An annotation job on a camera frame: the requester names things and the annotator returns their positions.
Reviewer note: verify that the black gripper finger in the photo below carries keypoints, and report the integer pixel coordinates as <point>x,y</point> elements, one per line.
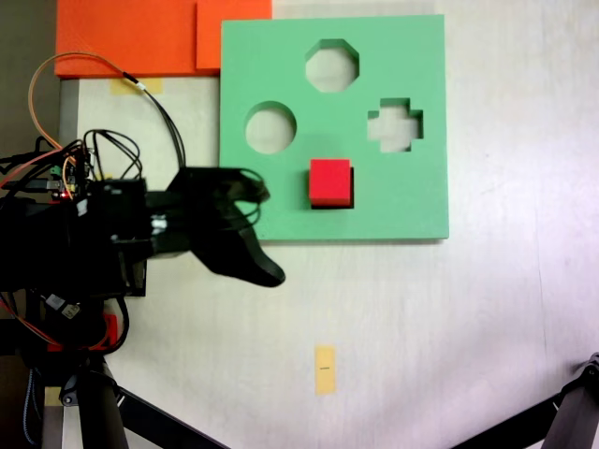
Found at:
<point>234,252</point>
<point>210,187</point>

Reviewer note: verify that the red square block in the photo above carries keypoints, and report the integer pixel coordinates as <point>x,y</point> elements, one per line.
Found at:
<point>330,180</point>

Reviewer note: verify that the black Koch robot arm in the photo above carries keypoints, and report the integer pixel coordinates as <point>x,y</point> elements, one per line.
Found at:
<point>107,234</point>

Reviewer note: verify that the small orange flat block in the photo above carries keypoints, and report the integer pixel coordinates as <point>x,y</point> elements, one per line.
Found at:
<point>215,33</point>

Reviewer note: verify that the large orange flat block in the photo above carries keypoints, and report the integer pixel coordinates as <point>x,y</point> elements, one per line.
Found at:
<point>126,37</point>

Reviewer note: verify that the circuit board with white connectors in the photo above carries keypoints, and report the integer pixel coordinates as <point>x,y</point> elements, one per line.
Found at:
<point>70,175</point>

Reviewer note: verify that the wide yellow tape strip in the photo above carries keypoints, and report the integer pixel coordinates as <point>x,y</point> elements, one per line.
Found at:
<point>154,85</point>

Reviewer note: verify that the circuit board with grey inductor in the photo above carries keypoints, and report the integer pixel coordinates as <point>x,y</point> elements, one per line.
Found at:
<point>63,306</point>

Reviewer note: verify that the yellow marker tape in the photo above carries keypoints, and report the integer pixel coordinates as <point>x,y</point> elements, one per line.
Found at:
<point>325,369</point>

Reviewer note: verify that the green shape sorting board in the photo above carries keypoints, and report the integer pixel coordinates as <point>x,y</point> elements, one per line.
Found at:
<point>402,201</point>

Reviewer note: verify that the black tripod leg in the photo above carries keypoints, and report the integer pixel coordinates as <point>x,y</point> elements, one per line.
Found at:
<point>575,411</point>
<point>103,411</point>

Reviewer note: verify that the small yellow tape piece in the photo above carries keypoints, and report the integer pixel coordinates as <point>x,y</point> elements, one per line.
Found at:
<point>53,397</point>

